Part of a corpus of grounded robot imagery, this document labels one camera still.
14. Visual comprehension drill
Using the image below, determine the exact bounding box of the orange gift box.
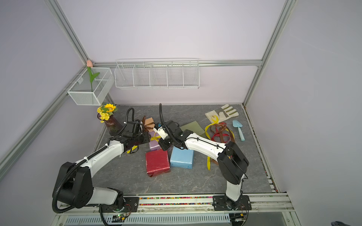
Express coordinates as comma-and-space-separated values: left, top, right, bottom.
146, 117, 155, 132

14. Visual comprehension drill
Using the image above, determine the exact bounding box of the green gift box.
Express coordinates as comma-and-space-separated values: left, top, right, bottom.
180, 121, 207, 138

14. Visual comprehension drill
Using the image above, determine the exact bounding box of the purple gift box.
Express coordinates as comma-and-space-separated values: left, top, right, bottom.
149, 131, 161, 151

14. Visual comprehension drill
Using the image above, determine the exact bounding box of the blue gift box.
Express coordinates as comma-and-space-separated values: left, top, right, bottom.
170, 147, 194, 169

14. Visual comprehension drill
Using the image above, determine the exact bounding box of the red gift box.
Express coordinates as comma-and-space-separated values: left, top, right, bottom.
145, 149, 171, 177

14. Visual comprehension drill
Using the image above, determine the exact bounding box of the yellow ribbon of red box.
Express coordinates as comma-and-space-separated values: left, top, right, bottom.
204, 115, 235, 171

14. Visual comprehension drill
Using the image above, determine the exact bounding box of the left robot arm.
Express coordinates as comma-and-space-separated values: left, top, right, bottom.
52, 120, 150, 213

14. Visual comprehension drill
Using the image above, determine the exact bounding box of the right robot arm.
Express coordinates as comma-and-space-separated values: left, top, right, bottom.
153, 121, 249, 202

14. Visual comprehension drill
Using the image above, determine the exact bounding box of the dark glass vase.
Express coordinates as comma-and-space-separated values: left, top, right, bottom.
97, 113, 123, 136

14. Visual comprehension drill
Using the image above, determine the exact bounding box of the yellow sunflower bouquet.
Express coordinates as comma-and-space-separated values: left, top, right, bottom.
97, 104, 117, 123

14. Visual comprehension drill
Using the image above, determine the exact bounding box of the white gardening glove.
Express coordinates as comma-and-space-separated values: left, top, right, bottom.
205, 104, 239, 122

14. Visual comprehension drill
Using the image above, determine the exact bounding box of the light blue garden trowel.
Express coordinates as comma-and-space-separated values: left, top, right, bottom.
232, 120, 245, 142

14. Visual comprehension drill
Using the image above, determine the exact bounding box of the small white mesh basket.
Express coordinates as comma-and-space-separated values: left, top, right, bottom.
67, 67, 115, 106

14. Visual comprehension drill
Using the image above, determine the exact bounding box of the artificial pink tulip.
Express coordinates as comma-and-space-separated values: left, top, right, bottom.
86, 59, 100, 92

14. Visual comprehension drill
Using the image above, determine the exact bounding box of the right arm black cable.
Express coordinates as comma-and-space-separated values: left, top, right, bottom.
159, 103, 249, 195

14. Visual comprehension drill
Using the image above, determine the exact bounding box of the long white wire basket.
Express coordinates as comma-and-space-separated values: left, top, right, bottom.
115, 58, 200, 89

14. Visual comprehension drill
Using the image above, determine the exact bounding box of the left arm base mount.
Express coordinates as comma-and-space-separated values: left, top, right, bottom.
100, 196, 140, 213

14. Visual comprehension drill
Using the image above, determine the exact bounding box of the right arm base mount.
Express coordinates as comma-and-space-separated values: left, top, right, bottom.
212, 195, 252, 211

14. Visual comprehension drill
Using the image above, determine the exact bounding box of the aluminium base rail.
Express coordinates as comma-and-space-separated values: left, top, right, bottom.
52, 193, 300, 226

